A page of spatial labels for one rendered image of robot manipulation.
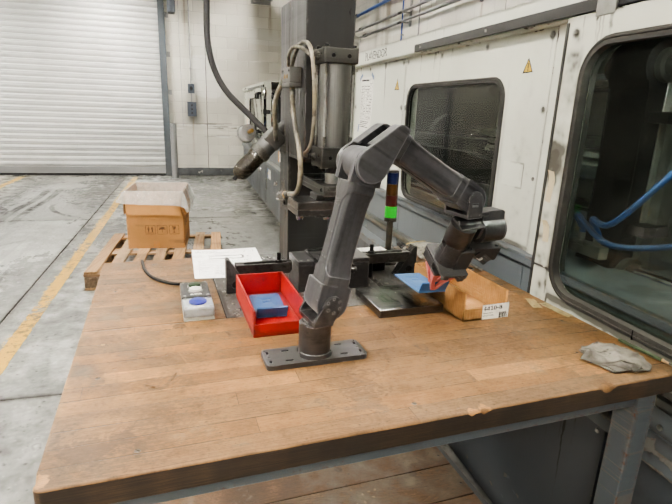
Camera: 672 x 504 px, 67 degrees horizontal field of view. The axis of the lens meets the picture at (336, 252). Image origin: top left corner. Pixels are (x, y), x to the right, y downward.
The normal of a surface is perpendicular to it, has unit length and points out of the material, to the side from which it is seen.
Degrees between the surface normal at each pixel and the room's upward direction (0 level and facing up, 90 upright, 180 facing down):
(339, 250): 88
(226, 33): 90
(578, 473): 90
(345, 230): 89
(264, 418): 0
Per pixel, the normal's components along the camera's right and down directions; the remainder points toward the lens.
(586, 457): -0.96, 0.04
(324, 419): 0.04, -0.96
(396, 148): 0.41, 0.26
